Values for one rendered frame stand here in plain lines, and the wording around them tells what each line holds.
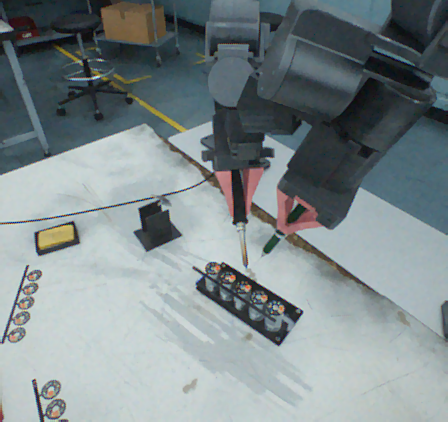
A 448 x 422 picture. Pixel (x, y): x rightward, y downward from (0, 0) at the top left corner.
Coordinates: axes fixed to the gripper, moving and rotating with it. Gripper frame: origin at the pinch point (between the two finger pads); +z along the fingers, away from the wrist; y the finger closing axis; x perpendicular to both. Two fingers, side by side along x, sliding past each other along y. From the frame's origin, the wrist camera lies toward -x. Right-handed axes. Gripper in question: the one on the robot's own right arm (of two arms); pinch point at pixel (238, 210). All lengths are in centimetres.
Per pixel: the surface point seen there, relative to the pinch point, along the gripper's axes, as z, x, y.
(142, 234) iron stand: 6.6, 14.1, -16.9
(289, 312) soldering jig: 15.8, -3.7, 6.6
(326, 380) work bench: 21.7, -12.1, 9.3
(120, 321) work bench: 15.8, -1.6, -19.3
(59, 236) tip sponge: 5.6, 13.6, -32.2
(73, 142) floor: -10, 198, -84
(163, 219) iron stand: 3.2, 11.0, -12.4
